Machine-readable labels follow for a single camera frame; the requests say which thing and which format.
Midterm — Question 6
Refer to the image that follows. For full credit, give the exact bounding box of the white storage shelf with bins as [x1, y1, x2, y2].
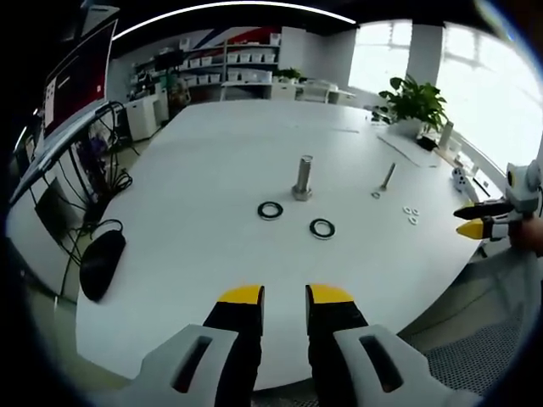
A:
[177, 32, 282, 102]

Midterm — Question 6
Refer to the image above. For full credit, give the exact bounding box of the large black washer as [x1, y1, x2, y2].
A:
[309, 218, 336, 241]
[257, 201, 285, 222]

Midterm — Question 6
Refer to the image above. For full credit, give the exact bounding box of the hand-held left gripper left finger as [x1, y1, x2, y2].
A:
[129, 284, 266, 407]

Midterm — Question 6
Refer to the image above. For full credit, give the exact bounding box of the black computer mouse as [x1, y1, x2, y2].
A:
[79, 229, 127, 303]

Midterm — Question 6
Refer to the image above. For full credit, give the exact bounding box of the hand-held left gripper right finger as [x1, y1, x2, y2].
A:
[305, 283, 480, 407]

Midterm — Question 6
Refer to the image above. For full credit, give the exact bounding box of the bundle of black cables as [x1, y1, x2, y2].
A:
[54, 100, 139, 238]

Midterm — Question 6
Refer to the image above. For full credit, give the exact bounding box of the white cabinet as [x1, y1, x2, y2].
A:
[125, 91, 171, 142]

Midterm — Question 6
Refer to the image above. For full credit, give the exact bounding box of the large threaded stud bolt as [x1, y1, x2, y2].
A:
[290, 155, 315, 202]

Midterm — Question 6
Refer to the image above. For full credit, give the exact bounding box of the computer monitor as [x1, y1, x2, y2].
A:
[41, 19, 119, 141]

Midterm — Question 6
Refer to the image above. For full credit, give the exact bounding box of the white cylinder bottle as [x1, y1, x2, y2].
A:
[438, 120, 455, 150]

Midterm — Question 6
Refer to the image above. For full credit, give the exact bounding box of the person's right hand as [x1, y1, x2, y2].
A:
[507, 214, 543, 251]

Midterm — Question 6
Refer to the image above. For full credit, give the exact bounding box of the potted green plant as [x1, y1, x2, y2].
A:
[377, 74, 449, 137]

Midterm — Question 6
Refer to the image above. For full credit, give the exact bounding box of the small distant green plant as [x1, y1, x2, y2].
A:
[276, 67, 305, 84]

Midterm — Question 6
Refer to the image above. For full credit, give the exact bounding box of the slim threaded bolt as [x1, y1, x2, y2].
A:
[378, 162, 397, 192]

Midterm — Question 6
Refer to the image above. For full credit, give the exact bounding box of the white game controller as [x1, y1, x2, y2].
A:
[450, 166, 467, 194]

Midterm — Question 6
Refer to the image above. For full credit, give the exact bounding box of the grey mesh chair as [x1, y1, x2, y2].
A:
[398, 249, 543, 398]

